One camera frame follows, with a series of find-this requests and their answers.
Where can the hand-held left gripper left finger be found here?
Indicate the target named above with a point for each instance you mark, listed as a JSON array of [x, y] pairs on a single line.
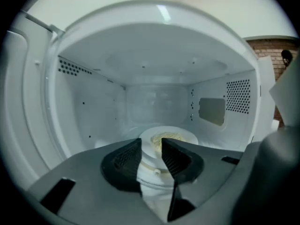
[[93, 184]]

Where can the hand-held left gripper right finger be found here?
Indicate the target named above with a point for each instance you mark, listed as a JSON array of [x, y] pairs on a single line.
[[211, 167]]

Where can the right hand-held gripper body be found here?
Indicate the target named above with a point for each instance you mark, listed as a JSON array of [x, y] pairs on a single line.
[[269, 172]]

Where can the yellowish food residue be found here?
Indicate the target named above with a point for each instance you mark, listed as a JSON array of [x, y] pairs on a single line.
[[155, 139]]

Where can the white microwave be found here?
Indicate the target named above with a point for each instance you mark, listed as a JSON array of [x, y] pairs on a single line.
[[93, 102]]

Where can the white round plate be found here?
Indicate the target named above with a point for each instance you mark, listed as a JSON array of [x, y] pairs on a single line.
[[188, 137]]

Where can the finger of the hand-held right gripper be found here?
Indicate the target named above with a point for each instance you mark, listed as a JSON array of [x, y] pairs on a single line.
[[290, 97]]

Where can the tall black office chair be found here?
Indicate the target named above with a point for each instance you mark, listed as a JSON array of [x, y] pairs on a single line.
[[286, 56]]

